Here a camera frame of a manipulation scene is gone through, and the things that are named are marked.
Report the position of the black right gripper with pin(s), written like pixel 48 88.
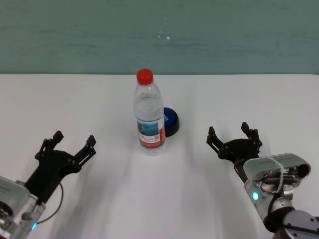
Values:
pixel 239 149

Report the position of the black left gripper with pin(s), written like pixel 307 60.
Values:
pixel 53 166

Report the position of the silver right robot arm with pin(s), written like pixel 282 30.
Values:
pixel 294 221

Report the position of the blue push button black base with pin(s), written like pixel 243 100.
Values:
pixel 172 122

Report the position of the clear water bottle red cap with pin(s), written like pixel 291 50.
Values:
pixel 149 119

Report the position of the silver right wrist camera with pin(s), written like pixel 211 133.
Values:
pixel 271 165

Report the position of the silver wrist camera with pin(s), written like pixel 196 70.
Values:
pixel 271 165
pixel 10 189

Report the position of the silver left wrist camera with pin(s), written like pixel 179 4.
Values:
pixel 10 189

